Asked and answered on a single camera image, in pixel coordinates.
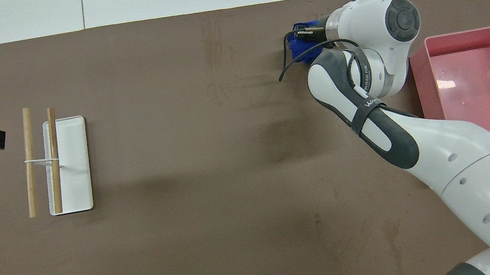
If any long wooden dowel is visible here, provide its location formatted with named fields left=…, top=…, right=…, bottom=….
left=12, top=108, right=48, bottom=218

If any large brown table mat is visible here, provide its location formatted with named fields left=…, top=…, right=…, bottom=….
left=0, top=0, right=490, bottom=275

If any white rectangular tray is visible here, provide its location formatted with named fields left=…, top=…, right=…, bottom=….
left=35, top=115, right=99, bottom=217

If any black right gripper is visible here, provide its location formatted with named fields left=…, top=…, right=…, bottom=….
left=303, top=19, right=330, bottom=45

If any white rubber band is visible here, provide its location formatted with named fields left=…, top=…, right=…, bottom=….
left=24, top=154, right=62, bottom=170

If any blue towel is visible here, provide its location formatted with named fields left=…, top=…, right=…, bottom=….
left=282, top=17, right=337, bottom=68

